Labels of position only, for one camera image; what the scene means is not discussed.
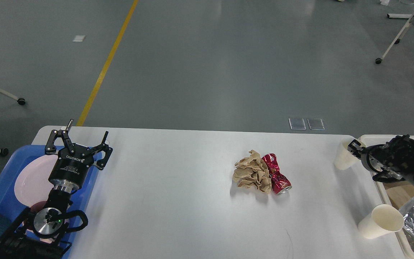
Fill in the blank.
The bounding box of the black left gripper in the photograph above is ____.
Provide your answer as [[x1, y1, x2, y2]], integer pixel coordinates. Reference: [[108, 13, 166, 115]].
[[45, 119, 114, 191]]

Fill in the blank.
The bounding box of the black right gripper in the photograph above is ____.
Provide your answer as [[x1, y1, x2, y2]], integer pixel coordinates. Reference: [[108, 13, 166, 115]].
[[347, 140, 390, 175]]

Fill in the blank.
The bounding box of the cream paper cup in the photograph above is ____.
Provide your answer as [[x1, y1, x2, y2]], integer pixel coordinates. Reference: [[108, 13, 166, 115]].
[[358, 204, 404, 239], [333, 137, 366, 170]]

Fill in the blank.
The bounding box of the pink plate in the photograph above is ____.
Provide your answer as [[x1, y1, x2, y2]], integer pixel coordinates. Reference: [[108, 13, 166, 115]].
[[14, 155, 58, 207]]

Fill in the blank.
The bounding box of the brown paper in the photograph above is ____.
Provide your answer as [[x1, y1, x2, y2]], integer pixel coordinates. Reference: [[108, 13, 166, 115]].
[[232, 150, 271, 194]]

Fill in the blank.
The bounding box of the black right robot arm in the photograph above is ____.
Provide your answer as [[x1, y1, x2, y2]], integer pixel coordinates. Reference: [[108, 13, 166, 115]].
[[347, 135, 414, 186]]

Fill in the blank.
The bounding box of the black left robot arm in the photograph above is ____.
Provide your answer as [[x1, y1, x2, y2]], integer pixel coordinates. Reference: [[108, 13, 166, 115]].
[[0, 120, 113, 259]]

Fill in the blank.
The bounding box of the floor socket plate right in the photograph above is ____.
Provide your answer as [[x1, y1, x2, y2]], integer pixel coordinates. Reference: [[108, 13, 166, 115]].
[[307, 118, 325, 131]]

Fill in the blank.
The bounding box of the floor socket plate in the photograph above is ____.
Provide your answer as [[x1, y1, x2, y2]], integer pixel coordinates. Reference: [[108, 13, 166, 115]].
[[307, 118, 325, 131], [289, 118, 306, 131]]

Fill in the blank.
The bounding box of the floor socket plate left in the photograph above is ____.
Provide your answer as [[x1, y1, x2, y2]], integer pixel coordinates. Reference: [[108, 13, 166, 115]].
[[289, 118, 306, 131]]

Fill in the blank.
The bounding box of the beige waste bin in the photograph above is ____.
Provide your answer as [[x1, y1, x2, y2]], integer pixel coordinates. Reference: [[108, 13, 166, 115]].
[[359, 134, 414, 259]]

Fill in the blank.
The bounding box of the crushed red can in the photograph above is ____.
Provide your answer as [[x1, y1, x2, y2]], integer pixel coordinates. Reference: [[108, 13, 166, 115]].
[[262, 154, 292, 195]]

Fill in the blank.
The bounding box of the blue plastic tray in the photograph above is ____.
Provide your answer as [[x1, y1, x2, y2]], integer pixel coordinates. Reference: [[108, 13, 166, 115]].
[[0, 145, 99, 243]]

